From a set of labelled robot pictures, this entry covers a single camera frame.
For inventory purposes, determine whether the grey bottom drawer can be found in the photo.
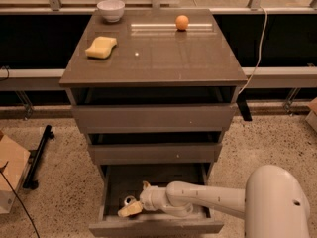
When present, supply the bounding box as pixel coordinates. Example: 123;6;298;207
89;164;223;238

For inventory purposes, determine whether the orange fruit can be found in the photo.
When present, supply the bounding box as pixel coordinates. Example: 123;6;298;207
175;15;189;31

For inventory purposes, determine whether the grey top drawer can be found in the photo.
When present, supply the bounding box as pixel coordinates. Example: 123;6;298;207
67;86;238;134

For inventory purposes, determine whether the grey drawer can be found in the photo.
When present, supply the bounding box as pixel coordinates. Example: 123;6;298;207
67;86;238;134
88;131;222;165
89;164;223;238

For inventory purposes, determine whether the grey drawer cabinet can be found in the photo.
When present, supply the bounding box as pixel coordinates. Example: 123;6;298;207
58;7;249;238

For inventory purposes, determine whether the black metal bar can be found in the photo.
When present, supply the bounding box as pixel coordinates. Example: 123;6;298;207
23;125;54;189

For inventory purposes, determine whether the grey middle drawer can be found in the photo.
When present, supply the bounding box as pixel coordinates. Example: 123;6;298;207
88;131;222;165

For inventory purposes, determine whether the yellow sponge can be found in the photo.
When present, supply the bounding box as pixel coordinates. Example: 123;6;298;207
85;37;117;59

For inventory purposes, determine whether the red coke can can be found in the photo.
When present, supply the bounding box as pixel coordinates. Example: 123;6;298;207
124;195;136;206

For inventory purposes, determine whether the grey window rail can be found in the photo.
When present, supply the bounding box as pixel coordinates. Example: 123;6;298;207
0;66;317;91

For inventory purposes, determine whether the white bowl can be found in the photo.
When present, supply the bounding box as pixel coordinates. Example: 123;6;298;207
97;0;125;22

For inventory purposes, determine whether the black cable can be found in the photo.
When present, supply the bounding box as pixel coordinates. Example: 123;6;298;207
0;161;42;238

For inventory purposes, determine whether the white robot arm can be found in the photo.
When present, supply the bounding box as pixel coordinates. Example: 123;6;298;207
118;165;310;238

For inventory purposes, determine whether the white cable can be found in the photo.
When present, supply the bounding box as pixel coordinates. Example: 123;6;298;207
237;6;269;95

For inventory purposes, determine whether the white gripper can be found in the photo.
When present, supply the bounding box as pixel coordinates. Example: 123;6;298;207
118;180;166;217

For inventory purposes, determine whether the cardboard box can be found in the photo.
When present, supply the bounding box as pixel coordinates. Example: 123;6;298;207
0;132;30;214

